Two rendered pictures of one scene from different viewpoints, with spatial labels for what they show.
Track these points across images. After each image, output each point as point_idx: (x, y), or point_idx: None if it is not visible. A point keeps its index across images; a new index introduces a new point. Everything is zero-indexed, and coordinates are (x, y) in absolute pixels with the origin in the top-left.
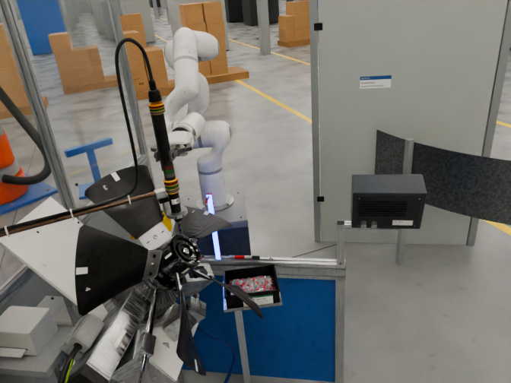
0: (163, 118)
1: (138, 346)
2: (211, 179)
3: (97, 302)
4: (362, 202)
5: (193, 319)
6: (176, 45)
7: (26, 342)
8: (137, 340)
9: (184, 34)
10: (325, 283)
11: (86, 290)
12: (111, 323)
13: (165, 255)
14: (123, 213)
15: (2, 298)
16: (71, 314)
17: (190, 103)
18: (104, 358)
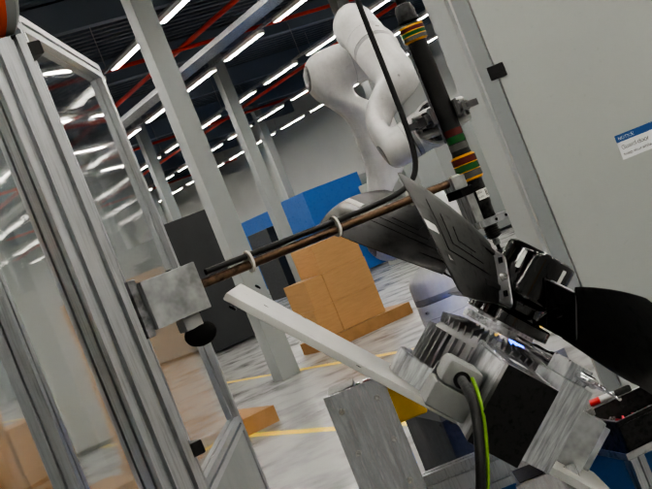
0: (429, 47)
1: (561, 368)
2: (453, 307)
3: (468, 290)
4: None
5: (597, 417)
6: (349, 25)
7: None
8: (549, 369)
9: (356, 8)
10: None
11: (449, 258)
12: (491, 353)
13: (514, 263)
14: (400, 242)
15: None
16: (361, 477)
17: (374, 160)
18: (523, 369)
